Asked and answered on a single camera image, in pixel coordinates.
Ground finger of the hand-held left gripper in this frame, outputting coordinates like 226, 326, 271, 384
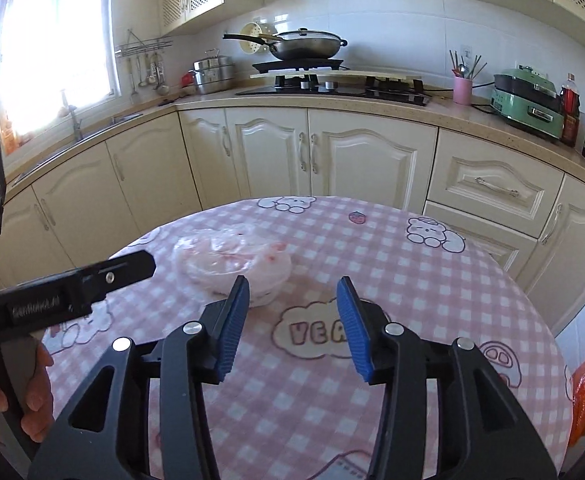
75, 251, 156, 306

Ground hanging metal skimmer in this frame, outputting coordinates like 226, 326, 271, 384
152, 52, 170, 96

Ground black induction cooker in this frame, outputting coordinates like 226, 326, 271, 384
251, 58, 345, 73

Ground kitchen window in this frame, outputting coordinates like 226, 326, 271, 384
0, 0, 123, 146

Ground metal faucet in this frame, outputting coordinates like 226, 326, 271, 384
60, 89, 84, 142

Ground pink utensil holder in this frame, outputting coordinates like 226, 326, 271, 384
452, 76, 474, 106

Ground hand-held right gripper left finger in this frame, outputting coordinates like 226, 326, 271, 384
27, 275, 250, 480

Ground metal utensil rack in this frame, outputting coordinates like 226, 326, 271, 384
115, 30, 173, 58

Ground person's left hand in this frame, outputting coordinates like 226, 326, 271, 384
0, 345, 56, 442

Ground green electric grill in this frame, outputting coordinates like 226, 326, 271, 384
489, 65, 565, 140

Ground pink checked tablecloth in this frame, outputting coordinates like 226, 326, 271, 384
40, 195, 573, 480

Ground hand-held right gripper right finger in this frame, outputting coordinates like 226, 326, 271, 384
336, 276, 558, 480

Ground steel steamer pot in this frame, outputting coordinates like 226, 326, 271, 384
192, 49, 236, 95

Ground cream colander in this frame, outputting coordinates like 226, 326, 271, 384
240, 22, 280, 56

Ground hanging metal spatula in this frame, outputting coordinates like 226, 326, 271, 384
127, 57, 140, 106

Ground black gas stove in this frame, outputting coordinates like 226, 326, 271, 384
235, 75, 430, 107

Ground steel wok with lid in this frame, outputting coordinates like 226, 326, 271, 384
222, 27, 348, 61

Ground clear plastic bag red print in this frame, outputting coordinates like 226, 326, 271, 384
172, 224, 293, 308

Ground bundle of chopsticks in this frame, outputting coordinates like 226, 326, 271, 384
448, 49, 488, 81

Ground cream kitchen base cabinets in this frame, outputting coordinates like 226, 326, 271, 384
0, 92, 585, 336

